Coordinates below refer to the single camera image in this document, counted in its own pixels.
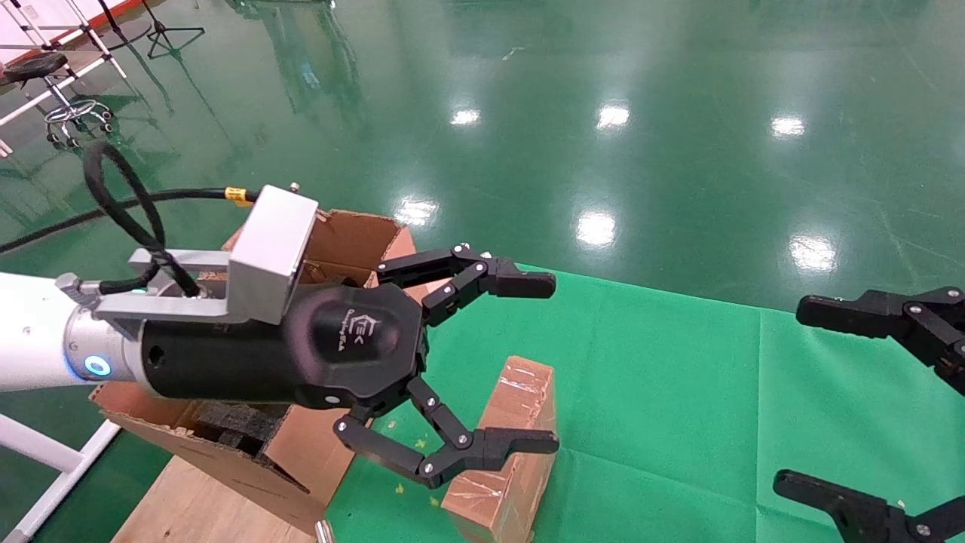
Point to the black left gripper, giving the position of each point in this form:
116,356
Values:
249,362

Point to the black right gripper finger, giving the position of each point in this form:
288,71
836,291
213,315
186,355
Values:
882,313
859,513

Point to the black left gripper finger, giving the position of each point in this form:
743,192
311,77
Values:
467,452
497,277

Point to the small taped cardboard box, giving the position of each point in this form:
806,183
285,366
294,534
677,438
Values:
516,403

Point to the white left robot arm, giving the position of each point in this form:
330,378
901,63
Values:
30,332

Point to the large open cardboard carton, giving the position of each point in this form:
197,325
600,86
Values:
309,452

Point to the black foam block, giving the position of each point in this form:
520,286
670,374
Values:
241,426

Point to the small silver metal cylinder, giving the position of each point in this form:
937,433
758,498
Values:
324,532

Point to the green table cloth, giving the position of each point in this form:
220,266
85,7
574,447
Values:
678,415

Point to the black tripod stand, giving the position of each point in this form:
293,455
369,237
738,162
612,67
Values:
167,34

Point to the black curved pole stand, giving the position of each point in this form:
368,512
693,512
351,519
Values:
124,34

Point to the black round swivel stool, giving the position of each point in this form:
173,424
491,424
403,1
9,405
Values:
34,66

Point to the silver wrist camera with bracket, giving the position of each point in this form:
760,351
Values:
271,249

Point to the white tube work-table frame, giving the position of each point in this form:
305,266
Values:
45,452

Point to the white tube frame table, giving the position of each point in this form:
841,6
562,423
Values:
98,41

